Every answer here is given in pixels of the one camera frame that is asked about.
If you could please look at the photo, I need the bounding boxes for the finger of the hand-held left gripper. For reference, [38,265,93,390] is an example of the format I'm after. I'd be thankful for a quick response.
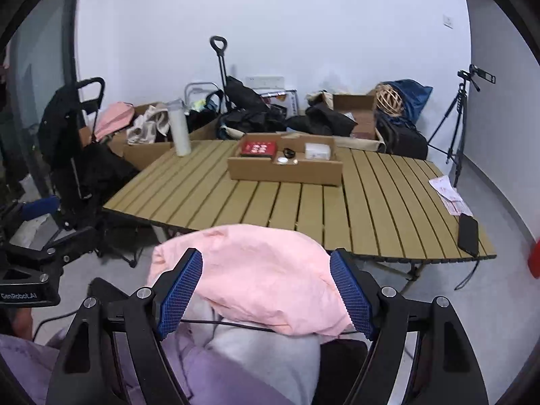
[42,226,102,271]
[0,196,60,241]

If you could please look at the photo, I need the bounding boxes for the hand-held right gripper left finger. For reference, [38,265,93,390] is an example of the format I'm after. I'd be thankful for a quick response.
[46,248,204,405]

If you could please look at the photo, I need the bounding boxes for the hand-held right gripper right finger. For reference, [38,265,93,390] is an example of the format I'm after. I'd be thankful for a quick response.
[330,249,494,405]

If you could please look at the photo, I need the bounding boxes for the shallow cardboard box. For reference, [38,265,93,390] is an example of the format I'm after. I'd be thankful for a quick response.
[227,133,343,187]

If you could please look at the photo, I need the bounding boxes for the translucent white package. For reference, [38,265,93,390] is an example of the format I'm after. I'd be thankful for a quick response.
[304,143,335,160]

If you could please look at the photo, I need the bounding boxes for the red printed box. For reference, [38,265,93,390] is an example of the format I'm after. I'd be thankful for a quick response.
[240,138,277,160]

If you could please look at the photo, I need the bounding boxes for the black chair seat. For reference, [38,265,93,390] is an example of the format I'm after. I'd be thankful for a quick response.
[86,277,370,405]

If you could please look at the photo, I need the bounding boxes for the black stroller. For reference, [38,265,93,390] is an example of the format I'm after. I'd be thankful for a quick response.
[38,77,142,268]

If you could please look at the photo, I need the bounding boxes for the large pink cloth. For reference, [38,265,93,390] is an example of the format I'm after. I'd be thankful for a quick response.
[147,223,355,338]

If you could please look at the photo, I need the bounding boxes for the large cardboard box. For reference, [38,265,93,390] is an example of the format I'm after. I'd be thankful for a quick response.
[122,103,220,169]

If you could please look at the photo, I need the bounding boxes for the small pink cloth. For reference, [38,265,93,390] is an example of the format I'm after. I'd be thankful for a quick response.
[95,102,136,142]

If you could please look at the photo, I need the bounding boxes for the black smartphone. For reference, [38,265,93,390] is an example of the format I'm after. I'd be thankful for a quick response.
[458,213,479,258]

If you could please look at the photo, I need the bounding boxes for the beige white clothes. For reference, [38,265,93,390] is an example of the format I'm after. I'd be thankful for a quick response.
[127,105,171,145]

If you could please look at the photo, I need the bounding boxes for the glass sliding door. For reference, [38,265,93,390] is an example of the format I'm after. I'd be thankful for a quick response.
[0,0,81,203]

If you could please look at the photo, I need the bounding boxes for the printed paper sheet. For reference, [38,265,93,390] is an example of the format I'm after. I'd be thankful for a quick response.
[428,175,474,217]

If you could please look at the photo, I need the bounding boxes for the tall white bottle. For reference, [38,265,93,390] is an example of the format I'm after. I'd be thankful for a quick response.
[169,99,191,157]

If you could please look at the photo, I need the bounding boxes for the black bag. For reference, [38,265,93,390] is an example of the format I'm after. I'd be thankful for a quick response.
[375,114,429,160]

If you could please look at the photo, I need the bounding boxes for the black cloth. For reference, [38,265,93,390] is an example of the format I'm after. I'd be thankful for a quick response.
[188,110,218,131]

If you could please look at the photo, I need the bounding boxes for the black clothes pile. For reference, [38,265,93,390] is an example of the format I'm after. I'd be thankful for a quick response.
[217,76,288,136]
[287,103,357,136]

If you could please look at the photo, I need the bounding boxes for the open cardboard box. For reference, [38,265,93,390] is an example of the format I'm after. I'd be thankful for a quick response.
[308,93,377,140]

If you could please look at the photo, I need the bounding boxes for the red object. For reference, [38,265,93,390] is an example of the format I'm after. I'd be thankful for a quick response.
[527,238,540,279]

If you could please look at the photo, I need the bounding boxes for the black tripod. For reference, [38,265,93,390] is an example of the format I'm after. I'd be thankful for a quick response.
[426,82,469,188]

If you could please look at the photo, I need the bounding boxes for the white folding chair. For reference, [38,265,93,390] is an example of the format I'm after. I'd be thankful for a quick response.
[184,82,220,112]

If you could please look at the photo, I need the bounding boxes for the woven rattan ball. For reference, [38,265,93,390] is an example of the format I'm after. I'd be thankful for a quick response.
[375,84,406,116]

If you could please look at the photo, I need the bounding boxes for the printed appliance box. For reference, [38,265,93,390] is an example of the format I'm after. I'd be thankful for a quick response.
[259,88,301,119]

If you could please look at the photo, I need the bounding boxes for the blue bag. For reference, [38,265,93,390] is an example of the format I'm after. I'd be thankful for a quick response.
[380,79,434,127]

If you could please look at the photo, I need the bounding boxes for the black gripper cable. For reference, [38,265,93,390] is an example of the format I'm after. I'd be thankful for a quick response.
[33,310,79,340]

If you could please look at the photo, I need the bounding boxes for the thin black cable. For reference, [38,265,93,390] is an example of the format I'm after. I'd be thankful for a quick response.
[179,318,366,335]

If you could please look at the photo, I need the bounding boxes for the black phone cable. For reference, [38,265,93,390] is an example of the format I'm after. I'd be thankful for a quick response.
[455,257,482,291]

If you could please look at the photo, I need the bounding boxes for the white wall socket strip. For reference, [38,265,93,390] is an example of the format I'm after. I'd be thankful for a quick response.
[247,76,284,89]

